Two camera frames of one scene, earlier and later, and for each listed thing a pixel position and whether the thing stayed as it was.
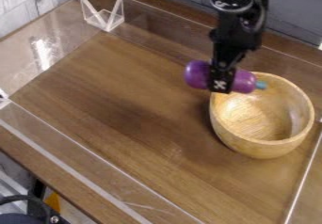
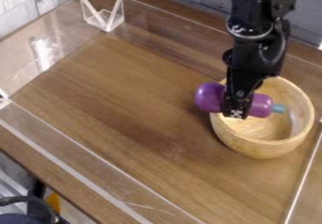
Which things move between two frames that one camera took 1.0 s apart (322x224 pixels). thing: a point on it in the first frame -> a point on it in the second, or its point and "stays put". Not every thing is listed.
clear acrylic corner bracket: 103,20 stays put
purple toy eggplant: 198,77 -> 210,98
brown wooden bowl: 261,123 stays put
